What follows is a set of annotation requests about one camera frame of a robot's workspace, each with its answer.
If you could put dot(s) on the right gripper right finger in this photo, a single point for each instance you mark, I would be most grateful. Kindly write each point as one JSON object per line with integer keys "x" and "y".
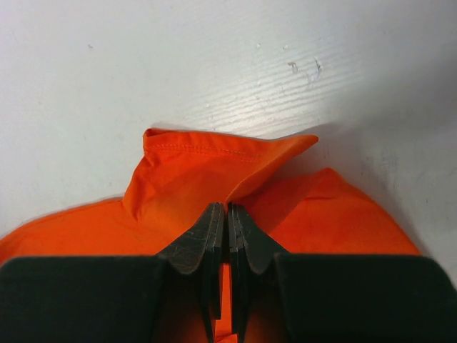
{"x": 279, "y": 296}

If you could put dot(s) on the orange t shirt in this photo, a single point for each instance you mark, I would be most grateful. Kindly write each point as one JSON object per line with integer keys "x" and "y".
{"x": 182, "y": 172}

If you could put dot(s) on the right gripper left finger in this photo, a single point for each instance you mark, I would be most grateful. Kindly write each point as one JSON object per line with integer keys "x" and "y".
{"x": 172, "y": 296}

